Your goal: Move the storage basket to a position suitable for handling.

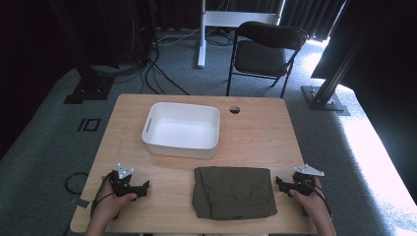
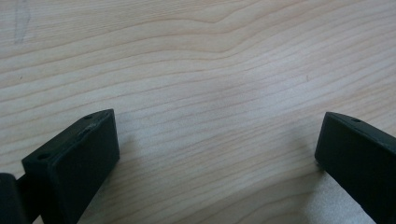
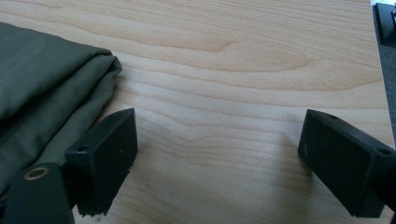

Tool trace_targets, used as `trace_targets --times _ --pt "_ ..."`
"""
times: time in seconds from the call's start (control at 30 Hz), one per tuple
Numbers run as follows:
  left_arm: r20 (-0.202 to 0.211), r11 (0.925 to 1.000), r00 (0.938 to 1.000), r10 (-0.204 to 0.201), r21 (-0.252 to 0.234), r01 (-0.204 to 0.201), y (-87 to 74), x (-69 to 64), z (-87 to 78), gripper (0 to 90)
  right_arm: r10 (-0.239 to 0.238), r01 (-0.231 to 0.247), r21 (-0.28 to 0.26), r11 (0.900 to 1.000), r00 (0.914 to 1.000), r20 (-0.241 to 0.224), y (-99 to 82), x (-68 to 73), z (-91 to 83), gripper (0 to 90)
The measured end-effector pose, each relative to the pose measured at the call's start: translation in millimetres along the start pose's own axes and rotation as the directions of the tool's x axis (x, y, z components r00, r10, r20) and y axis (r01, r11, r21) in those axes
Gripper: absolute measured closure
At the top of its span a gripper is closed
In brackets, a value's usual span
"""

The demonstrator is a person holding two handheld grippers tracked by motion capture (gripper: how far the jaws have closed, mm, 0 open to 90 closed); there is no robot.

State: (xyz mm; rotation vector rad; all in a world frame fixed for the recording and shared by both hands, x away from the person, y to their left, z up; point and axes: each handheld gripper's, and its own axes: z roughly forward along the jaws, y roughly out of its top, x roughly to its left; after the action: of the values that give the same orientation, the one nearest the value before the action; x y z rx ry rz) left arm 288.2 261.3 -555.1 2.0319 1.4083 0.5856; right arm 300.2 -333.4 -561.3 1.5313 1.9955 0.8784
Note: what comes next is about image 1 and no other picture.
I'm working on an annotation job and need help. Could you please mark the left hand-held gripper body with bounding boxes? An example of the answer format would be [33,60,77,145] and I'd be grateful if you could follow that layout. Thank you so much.
[108,162,140,198]

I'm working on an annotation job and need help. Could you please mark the person's right hand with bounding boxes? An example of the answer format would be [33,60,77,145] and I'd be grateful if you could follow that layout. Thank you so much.
[288,176,332,227]

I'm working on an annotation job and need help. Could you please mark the black floor cables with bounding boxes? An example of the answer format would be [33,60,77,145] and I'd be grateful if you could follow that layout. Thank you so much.
[139,48,191,96]

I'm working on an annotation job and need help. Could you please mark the dark curtain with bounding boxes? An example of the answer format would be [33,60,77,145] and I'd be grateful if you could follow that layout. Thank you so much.
[280,0,349,41]

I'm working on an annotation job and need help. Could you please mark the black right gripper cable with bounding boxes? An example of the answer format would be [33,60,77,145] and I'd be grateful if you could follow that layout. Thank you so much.
[308,182,334,220]

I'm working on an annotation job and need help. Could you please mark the olive green pants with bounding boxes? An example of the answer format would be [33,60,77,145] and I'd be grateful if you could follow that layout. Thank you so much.
[191,165,279,221]

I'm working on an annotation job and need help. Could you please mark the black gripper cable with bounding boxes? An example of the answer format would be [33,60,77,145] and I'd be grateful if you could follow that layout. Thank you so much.
[89,172,116,218]
[308,182,334,220]

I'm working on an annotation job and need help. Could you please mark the white plastic bin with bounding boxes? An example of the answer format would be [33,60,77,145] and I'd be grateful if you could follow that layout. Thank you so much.
[141,101,221,160]

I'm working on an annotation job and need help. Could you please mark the black folding chair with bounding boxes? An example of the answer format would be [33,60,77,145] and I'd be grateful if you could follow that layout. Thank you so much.
[225,21,310,99]

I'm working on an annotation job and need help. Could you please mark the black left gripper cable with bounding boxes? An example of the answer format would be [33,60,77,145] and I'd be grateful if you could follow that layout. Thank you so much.
[89,172,116,218]

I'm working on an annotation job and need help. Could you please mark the white floor cable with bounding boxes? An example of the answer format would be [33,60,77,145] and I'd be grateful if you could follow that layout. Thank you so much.
[156,27,202,47]

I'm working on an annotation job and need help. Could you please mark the black metal stand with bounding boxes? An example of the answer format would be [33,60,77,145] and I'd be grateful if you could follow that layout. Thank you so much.
[48,0,116,105]
[300,29,351,117]

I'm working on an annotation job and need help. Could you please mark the person's left hand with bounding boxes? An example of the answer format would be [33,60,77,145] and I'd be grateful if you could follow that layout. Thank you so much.
[91,180,138,227]

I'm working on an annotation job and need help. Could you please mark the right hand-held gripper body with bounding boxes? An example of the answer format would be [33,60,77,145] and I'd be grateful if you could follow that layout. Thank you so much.
[288,163,326,198]

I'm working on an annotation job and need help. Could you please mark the white desk frame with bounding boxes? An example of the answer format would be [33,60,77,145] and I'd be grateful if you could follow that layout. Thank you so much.
[197,0,286,69]

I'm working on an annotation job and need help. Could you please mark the looped black floor cable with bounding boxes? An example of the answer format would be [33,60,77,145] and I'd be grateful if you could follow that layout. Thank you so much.
[64,171,89,196]

